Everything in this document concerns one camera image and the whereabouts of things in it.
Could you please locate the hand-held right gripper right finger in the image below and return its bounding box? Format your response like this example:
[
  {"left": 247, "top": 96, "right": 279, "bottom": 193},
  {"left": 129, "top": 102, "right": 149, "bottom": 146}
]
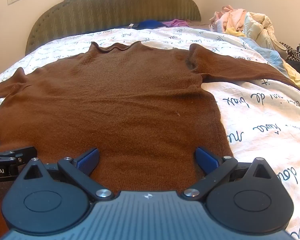
[{"left": 182, "top": 147, "right": 277, "bottom": 202}]

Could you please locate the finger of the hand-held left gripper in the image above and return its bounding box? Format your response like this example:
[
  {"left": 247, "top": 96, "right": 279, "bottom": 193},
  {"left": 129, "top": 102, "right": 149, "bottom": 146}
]
[{"left": 0, "top": 146, "right": 38, "bottom": 166}]

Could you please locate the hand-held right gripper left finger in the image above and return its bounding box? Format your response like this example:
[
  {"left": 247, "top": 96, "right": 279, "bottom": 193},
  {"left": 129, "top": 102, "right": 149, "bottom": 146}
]
[{"left": 23, "top": 148, "right": 115, "bottom": 202}]

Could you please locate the brown knitted sweater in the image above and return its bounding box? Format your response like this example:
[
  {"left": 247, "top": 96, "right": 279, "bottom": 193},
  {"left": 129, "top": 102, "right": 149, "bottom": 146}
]
[{"left": 0, "top": 41, "right": 300, "bottom": 233}]

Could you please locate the white printed bed cover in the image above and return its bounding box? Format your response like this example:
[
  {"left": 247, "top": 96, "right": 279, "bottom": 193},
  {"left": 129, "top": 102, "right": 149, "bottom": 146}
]
[{"left": 0, "top": 26, "right": 300, "bottom": 240}]

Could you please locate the light blue blanket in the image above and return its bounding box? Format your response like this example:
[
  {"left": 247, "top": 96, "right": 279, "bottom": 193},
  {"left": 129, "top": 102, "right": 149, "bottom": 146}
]
[{"left": 240, "top": 36, "right": 300, "bottom": 90}]

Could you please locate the yellow cloth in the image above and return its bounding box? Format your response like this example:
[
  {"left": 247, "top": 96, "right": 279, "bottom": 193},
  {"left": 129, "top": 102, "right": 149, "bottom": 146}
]
[{"left": 225, "top": 27, "right": 245, "bottom": 37}]

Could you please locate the black white patterned cloth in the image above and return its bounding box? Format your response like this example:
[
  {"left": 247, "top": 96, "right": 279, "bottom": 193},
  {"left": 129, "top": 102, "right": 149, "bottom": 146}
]
[{"left": 279, "top": 41, "right": 300, "bottom": 65}]

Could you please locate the purple cloth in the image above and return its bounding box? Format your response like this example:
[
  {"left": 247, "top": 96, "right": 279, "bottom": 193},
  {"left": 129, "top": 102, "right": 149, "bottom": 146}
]
[{"left": 162, "top": 19, "right": 190, "bottom": 28}]

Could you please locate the cream puffy jacket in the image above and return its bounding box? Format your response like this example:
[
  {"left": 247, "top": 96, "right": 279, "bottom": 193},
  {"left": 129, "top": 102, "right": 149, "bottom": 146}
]
[{"left": 242, "top": 11, "right": 288, "bottom": 55}]

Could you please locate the pink garment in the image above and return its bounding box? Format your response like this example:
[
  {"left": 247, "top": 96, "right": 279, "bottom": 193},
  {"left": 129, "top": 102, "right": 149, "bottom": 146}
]
[{"left": 209, "top": 5, "right": 248, "bottom": 33}]

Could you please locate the blue cloth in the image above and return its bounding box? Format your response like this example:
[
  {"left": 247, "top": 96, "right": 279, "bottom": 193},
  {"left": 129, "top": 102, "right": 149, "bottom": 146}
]
[{"left": 137, "top": 19, "right": 167, "bottom": 29}]

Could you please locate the green padded headboard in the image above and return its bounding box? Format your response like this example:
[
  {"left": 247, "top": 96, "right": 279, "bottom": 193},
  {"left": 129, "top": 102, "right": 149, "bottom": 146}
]
[{"left": 25, "top": 0, "right": 202, "bottom": 55}]

